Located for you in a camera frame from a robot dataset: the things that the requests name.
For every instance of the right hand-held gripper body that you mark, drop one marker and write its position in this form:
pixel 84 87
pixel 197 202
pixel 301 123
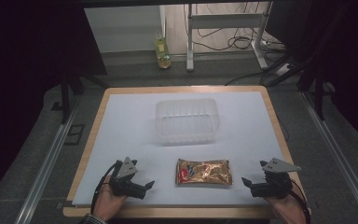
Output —
pixel 278 182

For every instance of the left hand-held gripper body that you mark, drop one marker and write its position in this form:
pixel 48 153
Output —
pixel 126 169

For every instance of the gold snack packet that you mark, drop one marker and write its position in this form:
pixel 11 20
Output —
pixel 208 172

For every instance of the clear plastic container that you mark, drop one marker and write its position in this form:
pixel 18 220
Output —
pixel 187 123

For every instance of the person's right hand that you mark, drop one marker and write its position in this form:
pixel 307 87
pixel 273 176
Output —
pixel 290 210

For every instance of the person's left hand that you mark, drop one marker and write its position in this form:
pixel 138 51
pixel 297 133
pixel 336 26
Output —
pixel 107 203

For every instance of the white table mat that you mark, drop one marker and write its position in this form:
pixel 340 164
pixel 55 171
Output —
pixel 130 124

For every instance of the black floor plate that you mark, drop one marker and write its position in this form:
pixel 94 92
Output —
pixel 74 134

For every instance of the black metal stand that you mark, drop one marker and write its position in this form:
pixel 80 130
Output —
pixel 318 93
pixel 65 96

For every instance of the yellow liquid bottle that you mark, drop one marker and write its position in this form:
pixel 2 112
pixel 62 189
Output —
pixel 162 53

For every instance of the white power strip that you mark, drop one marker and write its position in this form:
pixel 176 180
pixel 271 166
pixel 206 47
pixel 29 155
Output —
pixel 272 43

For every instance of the aluminium floor rail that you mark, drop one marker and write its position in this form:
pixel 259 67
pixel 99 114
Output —
pixel 45 174
pixel 341 158

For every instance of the white metal desk frame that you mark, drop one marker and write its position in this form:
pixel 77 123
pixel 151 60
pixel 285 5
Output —
pixel 225 21

